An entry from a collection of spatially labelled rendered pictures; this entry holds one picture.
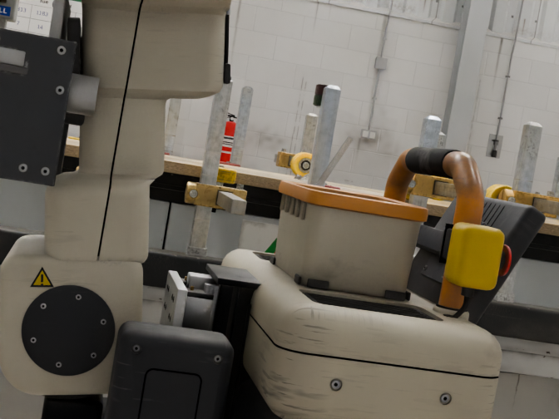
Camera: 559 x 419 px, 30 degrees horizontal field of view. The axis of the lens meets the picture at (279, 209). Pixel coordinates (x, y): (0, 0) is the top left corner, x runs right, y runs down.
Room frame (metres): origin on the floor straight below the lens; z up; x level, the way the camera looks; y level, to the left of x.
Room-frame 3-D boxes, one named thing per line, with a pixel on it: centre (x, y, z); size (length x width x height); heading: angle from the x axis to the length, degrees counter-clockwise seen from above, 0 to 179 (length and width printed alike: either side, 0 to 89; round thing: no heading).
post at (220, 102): (2.38, 0.17, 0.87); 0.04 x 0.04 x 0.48; 10
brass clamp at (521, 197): (2.52, -0.59, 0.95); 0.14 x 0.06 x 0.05; 100
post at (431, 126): (2.47, -0.32, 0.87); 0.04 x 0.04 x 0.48; 10
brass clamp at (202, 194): (2.38, 0.15, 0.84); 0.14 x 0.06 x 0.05; 100
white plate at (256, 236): (2.39, -0.05, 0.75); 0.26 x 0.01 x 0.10; 100
